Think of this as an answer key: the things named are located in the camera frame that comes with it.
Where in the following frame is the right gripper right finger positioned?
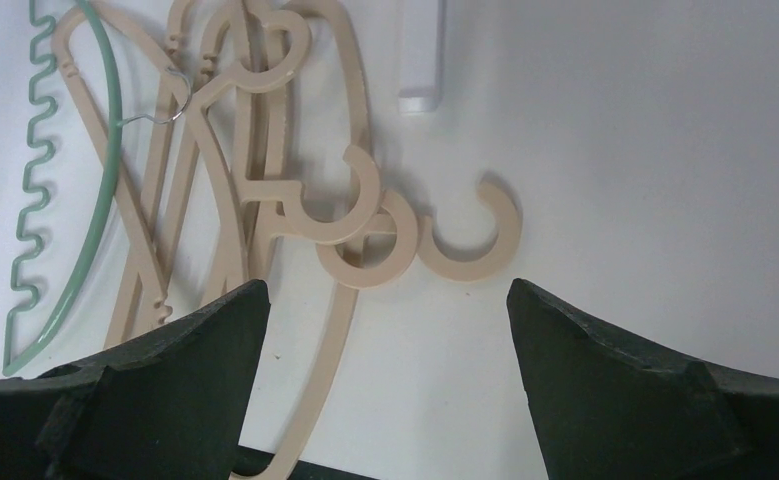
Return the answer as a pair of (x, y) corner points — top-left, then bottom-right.
(506, 278), (779, 479)

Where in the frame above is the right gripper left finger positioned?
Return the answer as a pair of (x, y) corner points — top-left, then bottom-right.
(0, 280), (270, 479)

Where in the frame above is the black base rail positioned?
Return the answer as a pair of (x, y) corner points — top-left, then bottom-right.
(234, 446), (373, 480)

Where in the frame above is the green wire hanger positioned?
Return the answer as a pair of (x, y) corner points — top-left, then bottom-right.
(1, 0), (194, 379)

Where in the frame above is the white clothes rack frame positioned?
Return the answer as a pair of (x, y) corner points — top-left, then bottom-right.
(397, 0), (446, 115)

